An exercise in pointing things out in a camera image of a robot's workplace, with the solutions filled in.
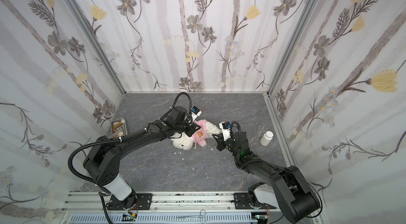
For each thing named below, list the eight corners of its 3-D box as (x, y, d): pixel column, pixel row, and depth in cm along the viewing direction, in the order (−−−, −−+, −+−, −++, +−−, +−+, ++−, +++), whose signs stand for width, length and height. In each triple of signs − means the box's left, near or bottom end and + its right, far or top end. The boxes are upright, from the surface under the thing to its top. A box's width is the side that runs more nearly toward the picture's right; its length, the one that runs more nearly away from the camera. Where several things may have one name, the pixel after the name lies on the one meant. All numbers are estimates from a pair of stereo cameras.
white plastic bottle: (261, 146, 95) (266, 138, 87) (259, 138, 98) (263, 130, 90) (269, 146, 95) (274, 138, 87) (267, 138, 98) (272, 130, 90)
